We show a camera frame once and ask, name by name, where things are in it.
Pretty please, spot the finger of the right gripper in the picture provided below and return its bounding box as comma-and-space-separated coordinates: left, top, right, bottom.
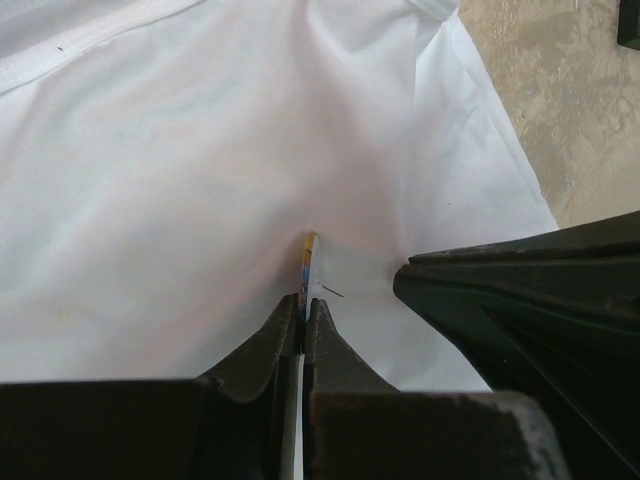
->
393, 213, 639, 479

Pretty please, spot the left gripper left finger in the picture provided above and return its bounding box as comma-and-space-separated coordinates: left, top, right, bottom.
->
1, 295, 299, 479

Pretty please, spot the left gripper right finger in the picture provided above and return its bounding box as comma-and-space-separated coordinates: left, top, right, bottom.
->
303, 299, 570, 479

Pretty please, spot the round pin brooch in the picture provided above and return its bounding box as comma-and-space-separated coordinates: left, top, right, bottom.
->
298, 231, 344, 326

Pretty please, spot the white shirt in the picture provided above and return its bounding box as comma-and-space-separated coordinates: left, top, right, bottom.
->
1, 1, 557, 391

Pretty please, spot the black display case left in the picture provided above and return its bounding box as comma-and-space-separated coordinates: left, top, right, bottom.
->
617, 0, 640, 51

